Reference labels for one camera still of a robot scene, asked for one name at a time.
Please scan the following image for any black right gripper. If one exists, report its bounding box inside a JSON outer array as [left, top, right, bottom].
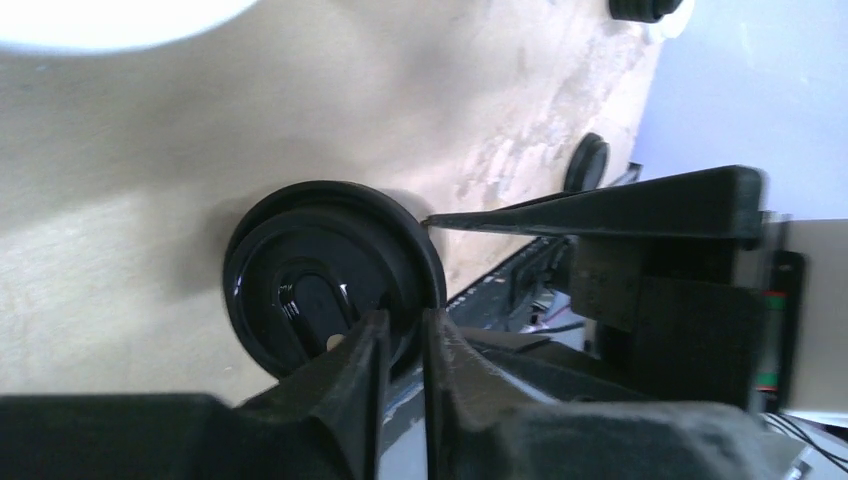
[[425, 165, 805, 411]]

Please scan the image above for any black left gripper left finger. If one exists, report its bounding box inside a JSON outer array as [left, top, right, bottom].
[[1, 311, 390, 479]]

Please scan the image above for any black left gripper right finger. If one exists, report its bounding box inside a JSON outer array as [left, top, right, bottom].
[[421, 310, 789, 479]]

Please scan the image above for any green paper coffee cup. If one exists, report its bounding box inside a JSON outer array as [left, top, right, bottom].
[[1, 0, 255, 55]]

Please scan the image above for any white cup lid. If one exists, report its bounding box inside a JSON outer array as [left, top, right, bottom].
[[647, 0, 696, 43]]

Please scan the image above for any black lid stack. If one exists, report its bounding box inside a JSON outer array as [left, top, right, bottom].
[[607, 0, 682, 24]]

